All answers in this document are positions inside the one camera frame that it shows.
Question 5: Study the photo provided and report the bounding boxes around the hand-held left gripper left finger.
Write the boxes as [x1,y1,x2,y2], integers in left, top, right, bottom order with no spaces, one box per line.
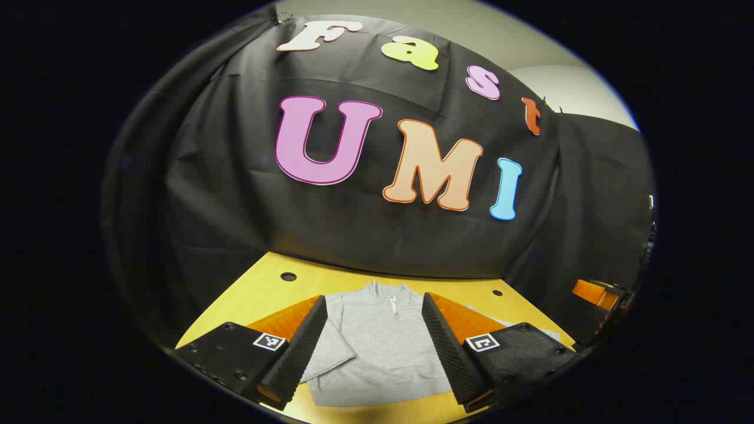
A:
[175,294,329,411]

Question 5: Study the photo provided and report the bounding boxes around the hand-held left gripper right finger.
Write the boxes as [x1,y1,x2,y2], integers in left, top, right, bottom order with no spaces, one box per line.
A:
[421,292,581,413]

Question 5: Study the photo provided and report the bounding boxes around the grey zip-neck sweatshirt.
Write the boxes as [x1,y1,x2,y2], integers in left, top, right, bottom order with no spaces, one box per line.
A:
[299,280,560,408]

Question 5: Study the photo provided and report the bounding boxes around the black backdrop cloth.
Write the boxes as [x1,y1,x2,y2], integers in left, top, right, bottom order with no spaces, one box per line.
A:
[103,9,657,354]

